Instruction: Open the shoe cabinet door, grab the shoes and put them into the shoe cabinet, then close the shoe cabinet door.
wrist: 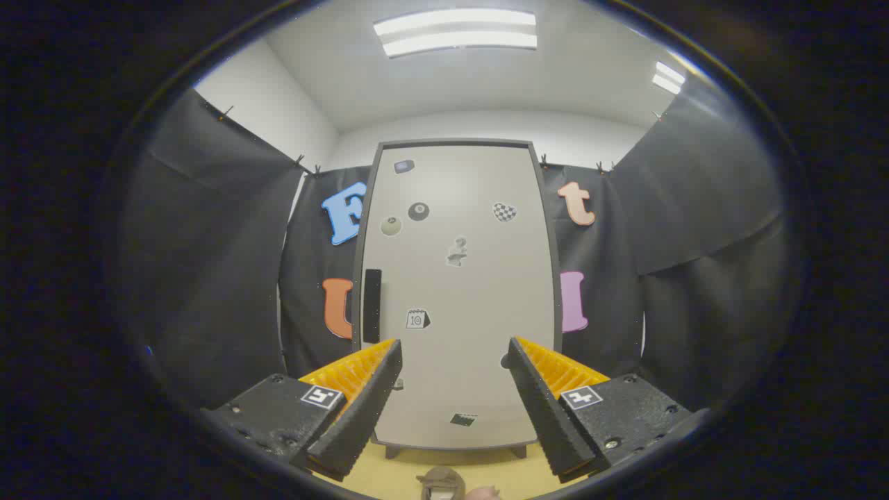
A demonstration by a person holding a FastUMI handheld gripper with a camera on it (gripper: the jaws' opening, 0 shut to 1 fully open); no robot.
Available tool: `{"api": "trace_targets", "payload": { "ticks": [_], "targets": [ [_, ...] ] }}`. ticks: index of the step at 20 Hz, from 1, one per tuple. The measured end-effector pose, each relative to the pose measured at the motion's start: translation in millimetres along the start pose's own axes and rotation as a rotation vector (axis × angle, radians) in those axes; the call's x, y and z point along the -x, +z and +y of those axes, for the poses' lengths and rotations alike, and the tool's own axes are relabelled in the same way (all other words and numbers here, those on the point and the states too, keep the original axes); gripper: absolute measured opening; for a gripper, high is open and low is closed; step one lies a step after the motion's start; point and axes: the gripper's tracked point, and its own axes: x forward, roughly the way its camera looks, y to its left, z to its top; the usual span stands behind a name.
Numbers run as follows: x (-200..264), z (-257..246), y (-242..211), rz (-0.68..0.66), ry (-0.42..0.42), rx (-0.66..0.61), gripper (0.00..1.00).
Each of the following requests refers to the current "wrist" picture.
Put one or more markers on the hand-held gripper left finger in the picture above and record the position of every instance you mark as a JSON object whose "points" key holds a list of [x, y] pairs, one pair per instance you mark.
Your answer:
{"points": [[361, 417]]}

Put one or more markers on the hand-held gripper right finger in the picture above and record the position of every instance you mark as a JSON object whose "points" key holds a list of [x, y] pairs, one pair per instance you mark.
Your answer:
{"points": [[545, 417]]}

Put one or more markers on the brown fuzzy slipper shoe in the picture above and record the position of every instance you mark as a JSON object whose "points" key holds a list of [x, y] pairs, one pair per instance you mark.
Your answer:
{"points": [[439, 478]]}

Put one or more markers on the grey shoe cabinet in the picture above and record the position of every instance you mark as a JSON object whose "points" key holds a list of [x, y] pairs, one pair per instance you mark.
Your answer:
{"points": [[357, 305]]}

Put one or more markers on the white shoe cabinet door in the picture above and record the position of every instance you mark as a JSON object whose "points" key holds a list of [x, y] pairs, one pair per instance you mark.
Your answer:
{"points": [[472, 298]]}

